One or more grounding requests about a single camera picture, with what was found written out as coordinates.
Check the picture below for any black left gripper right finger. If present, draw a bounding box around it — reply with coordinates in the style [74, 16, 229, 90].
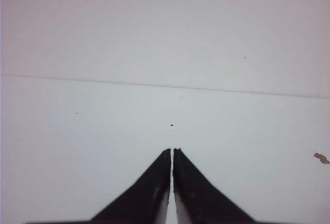
[173, 149, 257, 223]

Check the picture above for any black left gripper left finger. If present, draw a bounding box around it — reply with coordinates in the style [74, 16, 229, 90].
[90, 149, 171, 223]

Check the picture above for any brown chipped table spot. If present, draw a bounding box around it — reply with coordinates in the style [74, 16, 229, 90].
[314, 153, 330, 164]

